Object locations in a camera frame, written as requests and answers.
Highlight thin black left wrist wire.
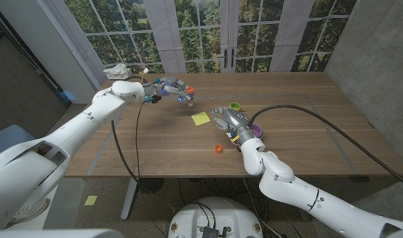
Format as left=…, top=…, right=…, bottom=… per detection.
left=134, top=101, right=146, bottom=181

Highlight printed window backdrop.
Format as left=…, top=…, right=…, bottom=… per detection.
left=44, top=0, right=357, bottom=74

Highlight stacked purple yellow toy cups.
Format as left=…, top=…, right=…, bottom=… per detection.
left=249, top=124, right=264, bottom=139

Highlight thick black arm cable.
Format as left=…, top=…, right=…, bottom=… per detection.
left=246, top=104, right=403, bottom=192
left=110, top=75, right=148, bottom=186

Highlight white robot torso base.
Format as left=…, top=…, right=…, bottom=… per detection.
left=168, top=196, right=264, bottom=238

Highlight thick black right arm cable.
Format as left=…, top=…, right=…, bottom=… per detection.
left=246, top=104, right=403, bottom=192

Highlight blue upholstered seat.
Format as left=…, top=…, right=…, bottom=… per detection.
left=0, top=124, right=36, bottom=159

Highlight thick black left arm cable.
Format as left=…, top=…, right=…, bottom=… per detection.
left=110, top=75, right=148, bottom=186

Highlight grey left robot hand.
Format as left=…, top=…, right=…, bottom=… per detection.
left=151, top=76, right=193, bottom=103

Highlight crumpled white tissue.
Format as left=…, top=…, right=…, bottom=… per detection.
left=103, top=63, right=128, bottom=75

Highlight white table leg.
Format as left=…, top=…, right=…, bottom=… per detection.
left=120, top=177, right=139, bottom=221

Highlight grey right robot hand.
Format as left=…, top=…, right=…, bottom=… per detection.
left=211, top=106, right=255, bottom=145

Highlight white power strip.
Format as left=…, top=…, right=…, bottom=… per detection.
left=106, top=68, right=133, bottom=81

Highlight black round floor fixture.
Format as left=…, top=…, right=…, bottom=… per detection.
left=137, top=177, right=165, bottom=194

